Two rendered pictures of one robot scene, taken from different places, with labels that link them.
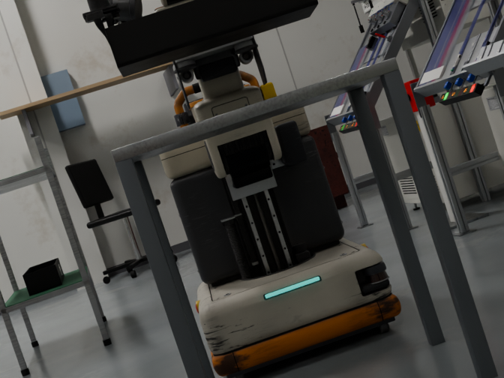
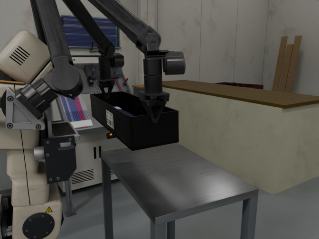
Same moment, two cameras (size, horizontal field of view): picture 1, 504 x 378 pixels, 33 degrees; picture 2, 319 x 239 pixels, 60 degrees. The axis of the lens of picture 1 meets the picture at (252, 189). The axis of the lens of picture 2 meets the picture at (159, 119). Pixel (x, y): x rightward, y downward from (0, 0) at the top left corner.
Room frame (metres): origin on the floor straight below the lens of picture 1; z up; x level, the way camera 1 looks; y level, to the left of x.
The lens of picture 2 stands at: (2.68, 1.06, 1.31)
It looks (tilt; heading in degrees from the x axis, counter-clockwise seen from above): 13 degrees down; 248
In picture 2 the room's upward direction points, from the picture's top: straight up
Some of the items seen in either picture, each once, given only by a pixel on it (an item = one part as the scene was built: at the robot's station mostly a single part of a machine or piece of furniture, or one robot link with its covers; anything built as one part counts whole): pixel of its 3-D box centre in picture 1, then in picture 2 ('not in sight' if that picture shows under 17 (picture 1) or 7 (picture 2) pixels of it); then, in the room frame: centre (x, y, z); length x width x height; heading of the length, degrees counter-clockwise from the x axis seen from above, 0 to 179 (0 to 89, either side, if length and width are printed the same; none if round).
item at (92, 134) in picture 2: not in sight; (92, 123); (2.29, -1.67, 0.65); 1.01 x 0.73 x 1.29; 101
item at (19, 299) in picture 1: (36, 250); not in sight; (4.60, 1.22, 0.55); 0.91 x 0.46 x 1.10; 11
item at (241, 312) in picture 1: (288, 298); not in sight; (2.96, 0.00, 0.16); 0.67 x 0.64 x 0.25; 4
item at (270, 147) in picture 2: not in sight; (216, 120); (0.57, -2.07, 0.44); 2.51 x 0.81 x 0.88; 100
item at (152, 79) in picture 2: (99, 4); (153, 86); (2.37, 0.24, 1.22); 0.10 x 0.07 x 0.07; 94
